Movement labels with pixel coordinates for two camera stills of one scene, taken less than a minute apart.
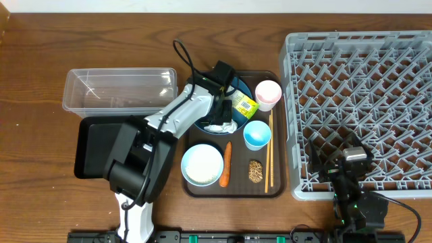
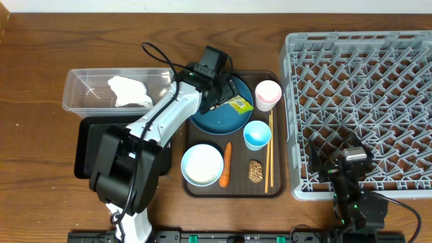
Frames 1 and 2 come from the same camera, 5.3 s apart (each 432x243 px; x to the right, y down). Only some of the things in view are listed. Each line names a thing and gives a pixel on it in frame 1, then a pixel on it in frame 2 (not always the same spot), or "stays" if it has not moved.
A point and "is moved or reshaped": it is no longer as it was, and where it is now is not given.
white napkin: x=230 y=127 → x=129 y=91
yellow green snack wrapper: x=243 y=103 is moved or reshaped
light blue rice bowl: x=202 y=165 stays
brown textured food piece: x=255 y=171 stays
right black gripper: x=334 y=172 stays
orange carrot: x=224 y=179 stays
